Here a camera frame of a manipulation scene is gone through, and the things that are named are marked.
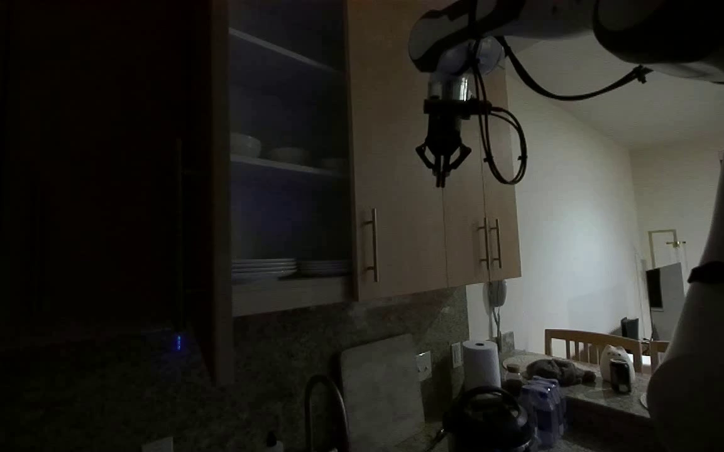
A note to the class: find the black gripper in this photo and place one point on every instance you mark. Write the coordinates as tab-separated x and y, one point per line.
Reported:
450	127

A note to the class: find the light wood cabinet door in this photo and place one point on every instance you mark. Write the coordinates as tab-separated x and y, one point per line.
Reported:
396	192

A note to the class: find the narrow wood cabinet door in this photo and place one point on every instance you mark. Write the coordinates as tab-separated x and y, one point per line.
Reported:
463	235
507	226

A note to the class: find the white interior door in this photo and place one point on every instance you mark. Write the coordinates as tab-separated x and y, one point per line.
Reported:
668	292

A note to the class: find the dark open cabinet door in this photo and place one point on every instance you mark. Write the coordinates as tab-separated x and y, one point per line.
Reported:
85	210

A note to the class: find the white paper towel roll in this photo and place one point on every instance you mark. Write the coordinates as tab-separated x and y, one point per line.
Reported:
481	365

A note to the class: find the stack of white plates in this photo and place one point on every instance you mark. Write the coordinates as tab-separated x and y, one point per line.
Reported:
262	269

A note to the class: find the wooden slat chair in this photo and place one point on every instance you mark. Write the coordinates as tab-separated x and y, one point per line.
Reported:
583	341

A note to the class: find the dark crumpled cloth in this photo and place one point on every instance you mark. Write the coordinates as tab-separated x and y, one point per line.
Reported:
559	370

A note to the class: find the pale cutting board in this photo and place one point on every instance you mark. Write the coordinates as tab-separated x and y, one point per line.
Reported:
377	393

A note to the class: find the small black speaker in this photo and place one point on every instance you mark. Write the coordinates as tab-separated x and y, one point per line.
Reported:
628	326

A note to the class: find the black electric kettle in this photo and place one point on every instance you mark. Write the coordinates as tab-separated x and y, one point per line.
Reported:
489	418

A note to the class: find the pack of water bottles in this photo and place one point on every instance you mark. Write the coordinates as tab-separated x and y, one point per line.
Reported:
543	409

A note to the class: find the white pitcher dark lid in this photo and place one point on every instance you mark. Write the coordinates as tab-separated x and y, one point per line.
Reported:
622	372

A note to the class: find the curved dark faucet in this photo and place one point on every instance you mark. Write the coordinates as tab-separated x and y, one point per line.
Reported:
313	409

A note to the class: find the wall phone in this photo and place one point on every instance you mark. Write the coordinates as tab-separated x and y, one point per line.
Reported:
495	296

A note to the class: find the white wall outlet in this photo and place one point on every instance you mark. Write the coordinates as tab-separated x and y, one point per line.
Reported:
422	365

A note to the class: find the wooden wall cabinet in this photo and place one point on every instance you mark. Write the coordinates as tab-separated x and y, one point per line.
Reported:
288	292

